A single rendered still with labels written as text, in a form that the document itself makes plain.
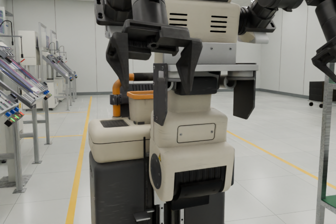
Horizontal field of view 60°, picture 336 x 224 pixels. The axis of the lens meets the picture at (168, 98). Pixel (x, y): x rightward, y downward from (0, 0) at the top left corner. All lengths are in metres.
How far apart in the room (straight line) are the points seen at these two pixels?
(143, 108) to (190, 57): 0.67
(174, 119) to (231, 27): 0.32
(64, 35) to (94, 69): 1.41
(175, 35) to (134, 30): 0.06
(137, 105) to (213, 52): 0.40
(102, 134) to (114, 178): 0.17
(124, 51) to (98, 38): 9.50
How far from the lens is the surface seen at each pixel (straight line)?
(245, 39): 0.97
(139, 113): 1.11
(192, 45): 0.46
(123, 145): 1.07
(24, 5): 10.24
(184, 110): 0.86
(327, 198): 1.79
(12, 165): 2.93
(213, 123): 0.88
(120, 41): 0.42
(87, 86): 9.91
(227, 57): 0.85
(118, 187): 1.12
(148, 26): 0.45
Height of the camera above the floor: 1.04
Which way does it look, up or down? 7 degrees down
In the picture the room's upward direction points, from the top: straight up
